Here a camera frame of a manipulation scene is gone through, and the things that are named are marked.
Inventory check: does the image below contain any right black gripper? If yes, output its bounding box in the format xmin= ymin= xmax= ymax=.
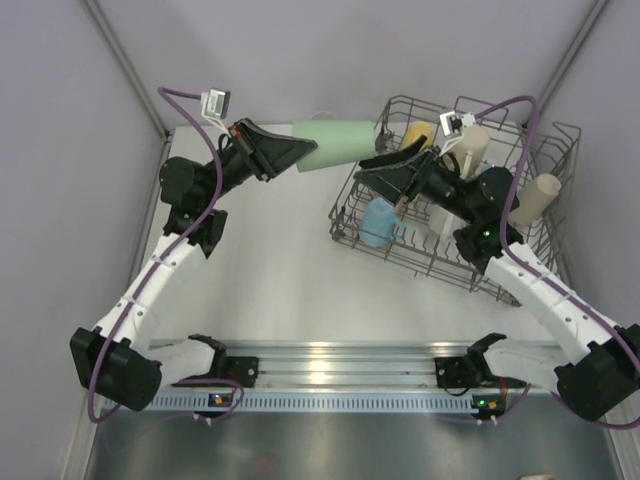
xmin=353 ymin=136 xmax=478 ymax=225

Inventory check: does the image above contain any light blue mug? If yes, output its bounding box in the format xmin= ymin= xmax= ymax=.
xmin=359 ymin=197 xmax=406 ymax=248

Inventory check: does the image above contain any green tumbler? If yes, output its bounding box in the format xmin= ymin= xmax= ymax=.
xmin=292 ymin=119 xmax=376 ymax=173

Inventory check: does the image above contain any white mug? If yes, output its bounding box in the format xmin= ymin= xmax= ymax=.
xmin=428 ymin=205 xmax=464 ymax=239

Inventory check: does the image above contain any floral cream mug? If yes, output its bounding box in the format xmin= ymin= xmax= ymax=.
xmin=451 ymin=125 xmax=490 ymax=179

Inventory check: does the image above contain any dark blue mug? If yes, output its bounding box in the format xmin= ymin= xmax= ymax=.
xmin=311 ymin=111 xmax=337 ymax=120

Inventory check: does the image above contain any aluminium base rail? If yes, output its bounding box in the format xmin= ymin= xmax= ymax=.
xmin=224 ymin=340 xmax=468 ymax=391

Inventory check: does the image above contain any perforated cable tray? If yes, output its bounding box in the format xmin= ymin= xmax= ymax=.
xmin=146 ymin=391 xmax=504 ymax=414

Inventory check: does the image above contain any yellow mug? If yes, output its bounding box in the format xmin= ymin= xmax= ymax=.
xmin=399 ymin=121 xmax=435 ymax=150

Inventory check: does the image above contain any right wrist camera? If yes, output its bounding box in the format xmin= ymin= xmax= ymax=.
xmin=439 ymin=110 xmax=476 ymax=155

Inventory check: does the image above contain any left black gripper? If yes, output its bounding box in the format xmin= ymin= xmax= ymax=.
xmin=200 ymin=118 xmax=316 ymax=207

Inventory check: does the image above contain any grey wire dish rack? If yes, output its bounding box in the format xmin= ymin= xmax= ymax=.
xmin=330 ymin=95 xmax=581 ymax=304

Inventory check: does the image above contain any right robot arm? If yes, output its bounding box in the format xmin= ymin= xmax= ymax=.
xmin=354 ymin=147 xmax=639 ymax=423

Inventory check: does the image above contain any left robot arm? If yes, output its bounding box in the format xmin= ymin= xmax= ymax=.
xmin=70 ymin=119 xmax=318 ymax=411

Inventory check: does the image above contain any beige tumbler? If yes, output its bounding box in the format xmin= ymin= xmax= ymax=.
xmin=509 ymin=174 xmax=562 ymax=226

